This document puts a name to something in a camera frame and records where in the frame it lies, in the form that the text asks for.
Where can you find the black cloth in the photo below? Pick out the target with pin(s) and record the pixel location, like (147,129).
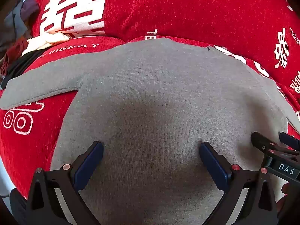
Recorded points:
(21,63)

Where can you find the cream cloth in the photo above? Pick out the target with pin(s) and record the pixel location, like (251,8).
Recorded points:
(39,42)

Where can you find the red printed bed sheet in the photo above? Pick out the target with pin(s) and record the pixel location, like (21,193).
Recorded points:
(28,145)

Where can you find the red printed quilt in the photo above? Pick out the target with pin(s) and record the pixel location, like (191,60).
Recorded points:
(187,9)

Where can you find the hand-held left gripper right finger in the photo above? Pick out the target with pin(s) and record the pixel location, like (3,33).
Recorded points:
(213,166)

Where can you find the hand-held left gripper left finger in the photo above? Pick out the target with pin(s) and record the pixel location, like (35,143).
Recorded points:
(91,163)

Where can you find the grey purple cloth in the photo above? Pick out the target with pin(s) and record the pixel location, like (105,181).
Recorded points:
(25,9)

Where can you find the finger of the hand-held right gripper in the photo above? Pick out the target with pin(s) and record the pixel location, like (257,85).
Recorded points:
(259,139)
(289,139)

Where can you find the dark red cloth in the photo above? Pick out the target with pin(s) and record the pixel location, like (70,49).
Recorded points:
(11,51)

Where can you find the grey sweater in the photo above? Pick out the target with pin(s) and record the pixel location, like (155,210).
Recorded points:
(150,98)

